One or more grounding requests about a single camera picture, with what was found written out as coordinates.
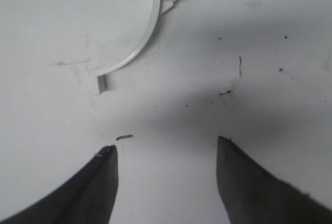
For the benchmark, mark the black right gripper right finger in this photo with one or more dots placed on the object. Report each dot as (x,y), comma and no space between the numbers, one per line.
(251,194)

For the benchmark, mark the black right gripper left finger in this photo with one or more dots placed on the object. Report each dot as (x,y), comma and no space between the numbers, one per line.
(87,197)

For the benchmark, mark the white pipe clamp half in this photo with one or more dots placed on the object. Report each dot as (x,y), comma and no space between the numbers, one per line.
(98,75)

